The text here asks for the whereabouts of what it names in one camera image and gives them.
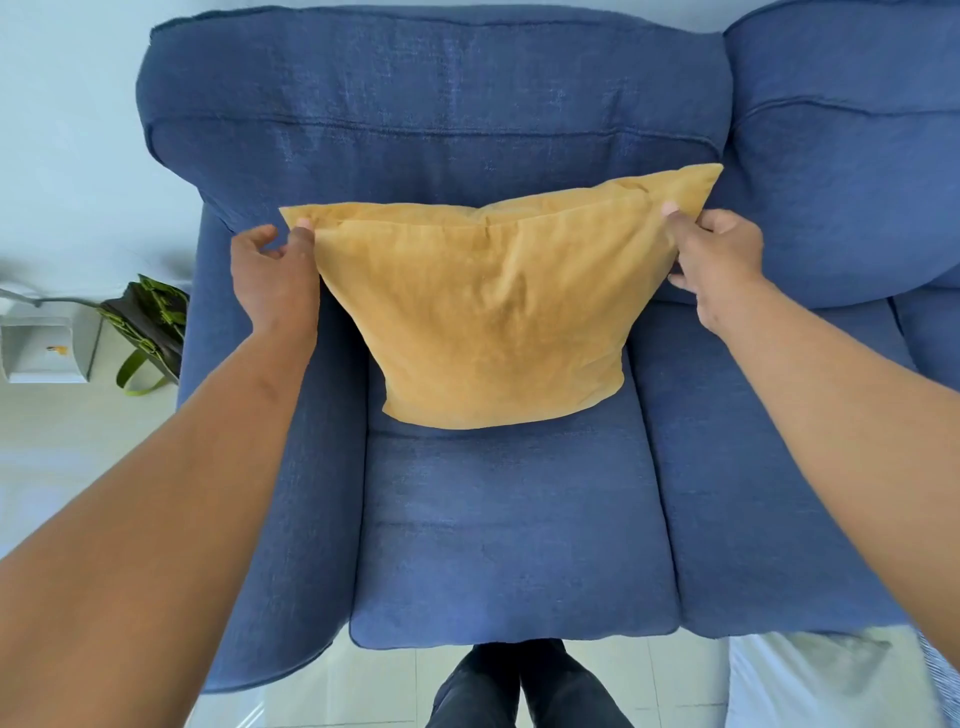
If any person's right forearm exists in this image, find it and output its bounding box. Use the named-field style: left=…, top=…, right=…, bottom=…
left=703, top=279, right=960, bottom=672

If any mustard yellow throw pillow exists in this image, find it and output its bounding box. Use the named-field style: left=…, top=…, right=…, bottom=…
left=279, top=162, right=725, bottom=431

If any person's right leg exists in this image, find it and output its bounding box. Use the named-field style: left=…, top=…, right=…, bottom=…
left=519, top=639, right=636, bottom=728

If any white box appliance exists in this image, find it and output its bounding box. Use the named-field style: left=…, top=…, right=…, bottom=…
left=0, top=298, right=103, bottom=386

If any blue sofa back cushion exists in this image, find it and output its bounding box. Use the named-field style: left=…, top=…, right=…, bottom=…
left=135, top=6, right=735, bottom=235
left=660, top=0, right=960, bottom=310

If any white cloth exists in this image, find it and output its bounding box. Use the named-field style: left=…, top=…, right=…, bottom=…
left=725, top=626, right=946, bottom=728

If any person's left leg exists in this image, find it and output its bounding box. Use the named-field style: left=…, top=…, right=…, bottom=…
left=426, top=641, right=524, bottom=728

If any person's leg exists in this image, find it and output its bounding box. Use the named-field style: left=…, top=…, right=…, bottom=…
left=426, top=641, right=524, bottom=728
left=519, top=639, right=636, bottom=728

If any blue fabric sofa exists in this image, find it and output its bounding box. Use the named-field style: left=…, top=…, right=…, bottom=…
left=135, top=0, right=960, bottom=694

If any grey patterned fabric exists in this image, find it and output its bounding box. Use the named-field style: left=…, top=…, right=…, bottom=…
left=916, top=628, right=960, bottom=728

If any green and black tote bag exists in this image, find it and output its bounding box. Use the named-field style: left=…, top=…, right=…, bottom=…
left=97, top=274, right=190, bottom=398

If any blue sofa seat cushion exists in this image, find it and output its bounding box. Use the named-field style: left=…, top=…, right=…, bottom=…
left=627, top=288, right=920, bottom=640
left=348, top=352, right=682, bottom=651

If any person's right hand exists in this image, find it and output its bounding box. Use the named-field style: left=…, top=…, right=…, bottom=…
left=661, top=201, right=768, bottom=336

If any grey cable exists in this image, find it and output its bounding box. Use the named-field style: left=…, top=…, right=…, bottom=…
left=0, top=287, right=106, bottom=310

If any person's left hand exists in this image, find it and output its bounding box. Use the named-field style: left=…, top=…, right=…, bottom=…
left=230, top=218, right=322, bottom=340

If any person's left forearm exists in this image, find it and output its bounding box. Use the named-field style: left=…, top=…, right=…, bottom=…
left=0, top=328, right=319, bottom=728

